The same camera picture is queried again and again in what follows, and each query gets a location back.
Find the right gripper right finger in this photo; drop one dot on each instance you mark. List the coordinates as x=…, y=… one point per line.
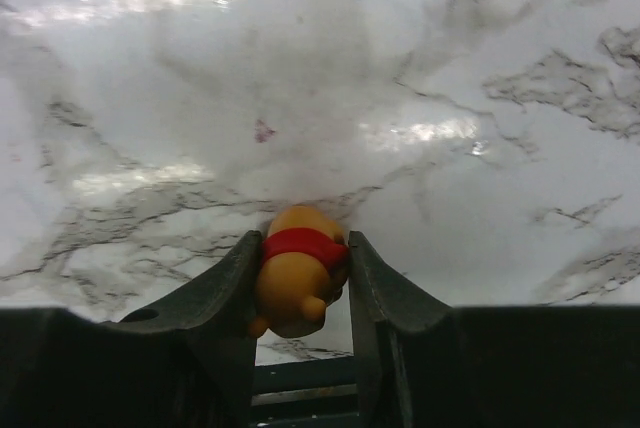
x=422, y=363

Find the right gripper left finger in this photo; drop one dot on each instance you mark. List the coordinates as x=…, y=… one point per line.
x=185, y=360

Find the orange duck toy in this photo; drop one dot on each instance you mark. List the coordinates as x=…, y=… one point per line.
x=303, y=269

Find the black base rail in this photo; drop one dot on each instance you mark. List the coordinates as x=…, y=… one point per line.
x=307, y=394

